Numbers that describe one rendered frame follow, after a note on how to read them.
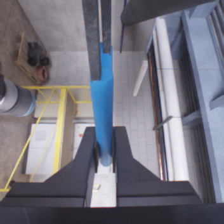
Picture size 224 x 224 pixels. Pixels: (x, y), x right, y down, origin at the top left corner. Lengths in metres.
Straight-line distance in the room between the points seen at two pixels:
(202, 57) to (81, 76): 3.26
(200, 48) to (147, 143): 2.57
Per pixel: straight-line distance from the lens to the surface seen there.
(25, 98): 0.51
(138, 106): 4.57
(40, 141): 4.17
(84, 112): 4.11
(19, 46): 4.16
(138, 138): 4.36
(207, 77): 3.61
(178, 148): 3.15
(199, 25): 4.40
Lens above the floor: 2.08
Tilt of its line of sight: 1 degrees up
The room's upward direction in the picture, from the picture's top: 90 degrees clockwise
